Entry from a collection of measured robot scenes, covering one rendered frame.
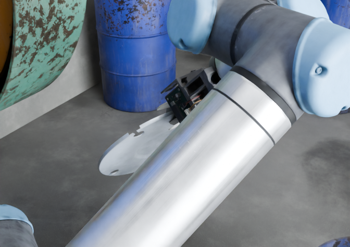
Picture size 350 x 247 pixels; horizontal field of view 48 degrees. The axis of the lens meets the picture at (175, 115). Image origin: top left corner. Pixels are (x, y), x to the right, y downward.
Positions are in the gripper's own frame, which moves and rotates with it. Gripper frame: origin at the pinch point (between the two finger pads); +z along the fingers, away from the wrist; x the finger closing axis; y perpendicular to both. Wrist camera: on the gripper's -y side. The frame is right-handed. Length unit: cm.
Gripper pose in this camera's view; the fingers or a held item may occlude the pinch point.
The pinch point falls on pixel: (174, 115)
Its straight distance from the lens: 75.1
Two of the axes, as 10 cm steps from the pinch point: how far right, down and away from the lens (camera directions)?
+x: 5.1, 8.6, -0.9
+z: -5.1, 3.8, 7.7
